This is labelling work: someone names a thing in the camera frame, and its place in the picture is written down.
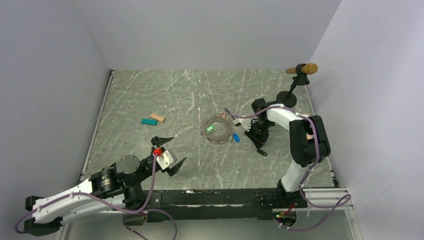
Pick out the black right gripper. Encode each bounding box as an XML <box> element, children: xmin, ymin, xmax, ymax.
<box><xmin>244</xmin><ymin>120</ymin><xmax>273</xmax><ymax>150</ymax></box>

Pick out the blue plastic key tag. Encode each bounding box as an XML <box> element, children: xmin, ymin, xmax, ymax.
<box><xmin>232</xmin><ymin>133</ymin><xmax>240</xmax><ymax>143</ymax></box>

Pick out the large ring of keys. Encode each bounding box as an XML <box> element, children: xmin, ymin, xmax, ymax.
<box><xmin>200</xmin><ymin>113</ymin><xmax>236</xmax><ymax>145</ymax></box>

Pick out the green plastic key tag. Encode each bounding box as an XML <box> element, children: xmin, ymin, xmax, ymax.
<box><xmin>206</xmin><ymin>125</ymin><xmax>215</xmax><ymax>133</ymax></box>

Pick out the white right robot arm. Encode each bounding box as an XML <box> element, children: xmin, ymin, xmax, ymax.
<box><xmin>235</xmin><ymin>98</ymin><xmax>331</xmax><ymax>208</ymax></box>

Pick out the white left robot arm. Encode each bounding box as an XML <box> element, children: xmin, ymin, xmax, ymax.
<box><xmin>14</xmin><ymin>136</ymin><xmax>185</xmax><ymax>237</ymax></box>

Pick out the orange rectangular block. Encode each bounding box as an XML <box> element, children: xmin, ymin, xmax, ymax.
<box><xmin>149</xmin><ymin>113</ymin><xmax>165</xmax><ymax>123</ymax></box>

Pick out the teal rectangular block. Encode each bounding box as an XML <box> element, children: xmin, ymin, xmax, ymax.
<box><xmin>140</xmin><ymin>118</ymin><xmax>158</xmax><ymax>126</ymax></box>

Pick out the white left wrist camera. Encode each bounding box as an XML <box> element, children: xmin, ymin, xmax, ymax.
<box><xmin>152</xmin><ymin>148</ymin><xmax>178</xmax><ymax>171</ymax></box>

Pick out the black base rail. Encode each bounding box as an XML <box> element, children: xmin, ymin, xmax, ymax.
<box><xmin>123</xmin><ymin>188</ymin><xmax>308</xmax><ymax>220</ymax></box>

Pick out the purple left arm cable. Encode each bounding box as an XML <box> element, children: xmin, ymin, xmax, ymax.
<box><xmin>14</xmin><ymin>153</ymin><xmax>178</xmax><ymax>240</ymax></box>

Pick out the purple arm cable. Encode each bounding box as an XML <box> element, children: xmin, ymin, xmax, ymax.
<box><xmin>14</xmin><ymin>153</ymin><xmax>178</xmax><ymax>240</ymax></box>
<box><xmin>224</xmin><ymin>105</ymin><xmax>352</xmax><ymax>232</ymax></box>

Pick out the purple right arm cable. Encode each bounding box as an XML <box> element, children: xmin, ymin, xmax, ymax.
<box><xmin>224</xmin><ymin>105</ymin><xmax>352</xmax><ymax>232</ymax></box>

